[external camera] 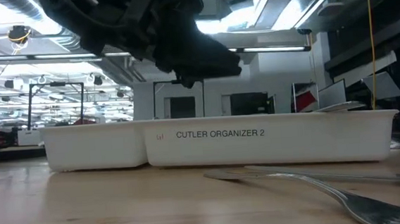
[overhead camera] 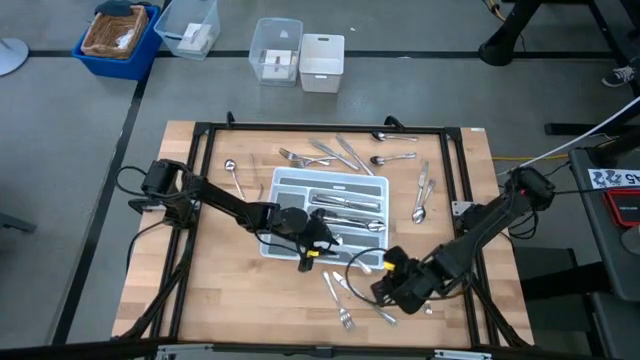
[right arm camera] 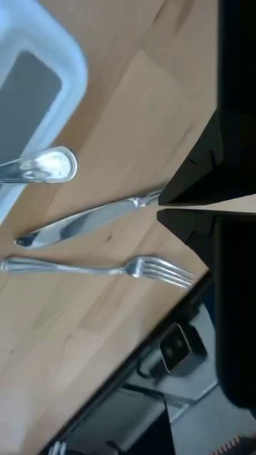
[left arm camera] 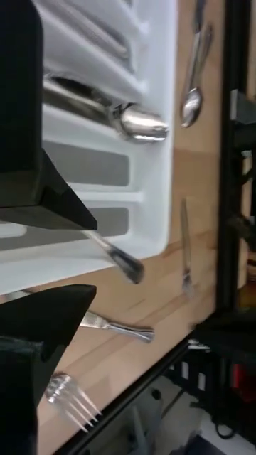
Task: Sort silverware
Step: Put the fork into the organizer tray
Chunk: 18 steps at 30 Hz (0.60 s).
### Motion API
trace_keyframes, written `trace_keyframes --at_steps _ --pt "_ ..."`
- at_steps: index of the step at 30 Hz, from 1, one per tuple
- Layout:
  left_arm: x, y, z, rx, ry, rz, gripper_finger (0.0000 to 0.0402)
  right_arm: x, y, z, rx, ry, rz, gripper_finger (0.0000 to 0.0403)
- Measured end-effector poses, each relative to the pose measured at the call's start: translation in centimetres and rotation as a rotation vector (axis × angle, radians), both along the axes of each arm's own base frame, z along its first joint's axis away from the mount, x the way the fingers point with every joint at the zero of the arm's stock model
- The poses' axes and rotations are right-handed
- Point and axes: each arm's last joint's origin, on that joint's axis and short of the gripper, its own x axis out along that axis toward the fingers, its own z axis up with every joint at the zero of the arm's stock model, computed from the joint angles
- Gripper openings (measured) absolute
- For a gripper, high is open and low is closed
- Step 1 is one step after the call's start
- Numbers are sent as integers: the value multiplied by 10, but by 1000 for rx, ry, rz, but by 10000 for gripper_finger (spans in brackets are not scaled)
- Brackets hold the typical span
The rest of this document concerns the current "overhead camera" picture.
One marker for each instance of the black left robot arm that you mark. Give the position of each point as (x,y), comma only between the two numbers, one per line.
(225,200)

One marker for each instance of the black pouch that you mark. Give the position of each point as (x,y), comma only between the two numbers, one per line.
(114,7)

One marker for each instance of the black equipment stand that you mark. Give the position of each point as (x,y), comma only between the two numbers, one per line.
(565,287)

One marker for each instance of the red-framed tablet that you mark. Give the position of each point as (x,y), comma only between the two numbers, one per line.
(625,207)

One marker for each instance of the white cardboard box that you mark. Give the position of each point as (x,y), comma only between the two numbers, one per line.
(277,65)
(195,39)

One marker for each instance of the black floor stand leg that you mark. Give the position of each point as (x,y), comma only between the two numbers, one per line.
(497,52)

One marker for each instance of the white cutlery organizer tray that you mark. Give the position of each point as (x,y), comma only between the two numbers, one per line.
(330,186)

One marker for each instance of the blue plastic bin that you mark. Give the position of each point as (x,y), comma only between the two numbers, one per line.
(120,70)

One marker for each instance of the white printed label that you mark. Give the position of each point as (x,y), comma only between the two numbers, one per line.
(615,178)

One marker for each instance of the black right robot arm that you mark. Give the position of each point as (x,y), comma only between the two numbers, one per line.
(480,230)

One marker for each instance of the person's shoe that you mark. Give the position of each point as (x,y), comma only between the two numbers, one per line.
(620,76)

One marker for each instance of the silver spoon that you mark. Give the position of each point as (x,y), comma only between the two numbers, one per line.
(376,226)
(350,221)
(419,215)
(365,267)
(378,135)
(230,165)
(378,160)

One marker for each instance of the grey furniture foot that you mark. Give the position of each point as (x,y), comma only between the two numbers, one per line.
(15,222)

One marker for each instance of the clear plastic bin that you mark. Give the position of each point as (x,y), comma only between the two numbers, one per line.
(275,35)
(167,25)

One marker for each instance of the black crossbeam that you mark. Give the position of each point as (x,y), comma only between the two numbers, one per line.
(270,351)

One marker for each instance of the grey round plate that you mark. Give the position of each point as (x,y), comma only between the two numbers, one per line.
(634,241)

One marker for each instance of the black side table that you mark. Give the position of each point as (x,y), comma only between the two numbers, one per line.
(600,260)

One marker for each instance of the grey metal bracket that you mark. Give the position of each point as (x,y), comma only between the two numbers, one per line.
(462,355)
(185,352)

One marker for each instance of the wicker basket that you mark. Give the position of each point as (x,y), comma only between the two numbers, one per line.
(102,35)

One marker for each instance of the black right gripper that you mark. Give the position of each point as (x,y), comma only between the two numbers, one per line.
(410,285)

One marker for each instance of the black stand frame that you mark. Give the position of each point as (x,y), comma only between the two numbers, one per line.
(565,129)

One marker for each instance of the white plastic bin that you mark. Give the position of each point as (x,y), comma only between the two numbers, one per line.
(321,75)

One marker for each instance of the grey round floor base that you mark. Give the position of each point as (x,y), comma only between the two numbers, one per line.
(10,55)

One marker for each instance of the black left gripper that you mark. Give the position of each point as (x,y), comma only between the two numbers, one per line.
(297,225)

